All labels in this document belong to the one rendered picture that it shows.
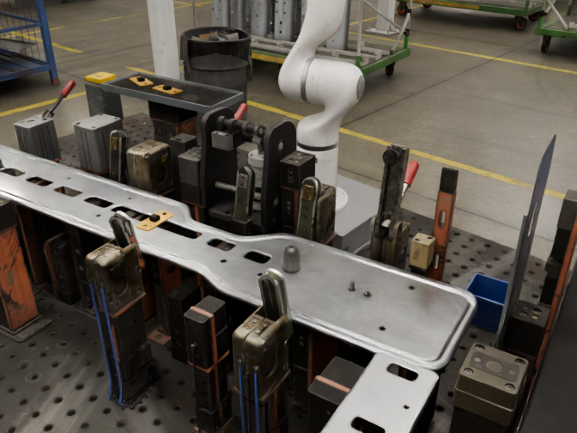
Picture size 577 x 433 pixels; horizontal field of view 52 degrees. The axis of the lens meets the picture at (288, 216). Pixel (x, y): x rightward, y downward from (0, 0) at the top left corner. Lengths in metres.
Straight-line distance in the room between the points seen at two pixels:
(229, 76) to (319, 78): 2.68
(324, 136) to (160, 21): 3.70
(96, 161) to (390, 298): 0.84
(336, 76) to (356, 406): 0.95
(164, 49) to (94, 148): 3.77
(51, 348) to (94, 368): 0.14
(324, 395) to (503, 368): 0.25
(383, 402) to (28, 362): 0.87
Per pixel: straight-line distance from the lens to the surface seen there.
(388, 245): 1.15
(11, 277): 1.48
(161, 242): 1.21
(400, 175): 1.09
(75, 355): 1.47
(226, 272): 1.10
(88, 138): 1.55
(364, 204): 1.78
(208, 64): 4.18
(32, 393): 1.39
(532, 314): 0.95
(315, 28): 1.59
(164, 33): 5.25
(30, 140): 1.76
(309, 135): 1.64
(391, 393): 0.88
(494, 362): 0.87
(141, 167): 1.44
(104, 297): 1.14
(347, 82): 1.57
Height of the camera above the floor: 1.62
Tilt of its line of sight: 29 degrees down
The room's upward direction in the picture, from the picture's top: straight up
